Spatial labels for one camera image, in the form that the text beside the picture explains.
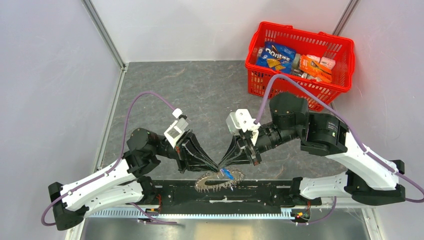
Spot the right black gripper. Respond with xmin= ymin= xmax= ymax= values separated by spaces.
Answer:
xmin=218 ymin=120 xmax=302 ymax=167

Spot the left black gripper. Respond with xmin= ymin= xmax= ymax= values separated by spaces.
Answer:
xmin=153 ymin=129 xmax=221 ymax=174

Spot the blue-headed key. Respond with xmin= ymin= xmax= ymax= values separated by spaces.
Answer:
xmin=220 ymin=168 xmax=235 ymax=181

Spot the round keyring disc with keys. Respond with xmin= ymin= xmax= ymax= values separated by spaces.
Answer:
xmin=194 ymin=168 xmax=245 ymax=193

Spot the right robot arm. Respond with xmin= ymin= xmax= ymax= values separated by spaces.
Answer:
xmin=219 ymin=92 xmax=406 ymax=206

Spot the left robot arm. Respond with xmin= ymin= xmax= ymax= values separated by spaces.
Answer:
xmin=47 ymin=128 xmax=219 ymax=231

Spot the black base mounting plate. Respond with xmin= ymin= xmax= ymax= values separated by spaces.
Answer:
xmin=138 ymin=179 xmax=322 ymax=215

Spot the blue Doritos bag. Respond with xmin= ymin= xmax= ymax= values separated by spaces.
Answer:
xmin=255 ymin=41 xmax=297 ymax=74

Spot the orange snack box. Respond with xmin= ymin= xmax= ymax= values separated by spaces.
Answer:
xmin=299 ymin=55 xmax=333 ymax=83

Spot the pink small box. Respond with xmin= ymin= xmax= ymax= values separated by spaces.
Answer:
xmin=319 ymin=57 xmax=336 ymax=70

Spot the red plastic shopping basket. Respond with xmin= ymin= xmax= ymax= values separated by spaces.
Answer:
xmin=245 ymin=21 xmax=355 ymax=104

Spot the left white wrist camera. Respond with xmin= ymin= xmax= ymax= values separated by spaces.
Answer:
xmin=164 ymin=108 xmax=188 ymax=148

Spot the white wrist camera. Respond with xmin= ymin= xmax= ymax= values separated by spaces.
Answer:
xmin=164 ymin=108 xmax=188 ymax=148
xmin=225 ymin=109 xmax=261 ymax=145

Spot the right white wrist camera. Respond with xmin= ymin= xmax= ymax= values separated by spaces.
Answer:
xmin=225 ymin=109 xmax=261 ymax=145

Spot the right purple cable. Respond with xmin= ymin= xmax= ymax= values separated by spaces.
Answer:
xmin=255 ymin=74 xmax=424 ymax=204

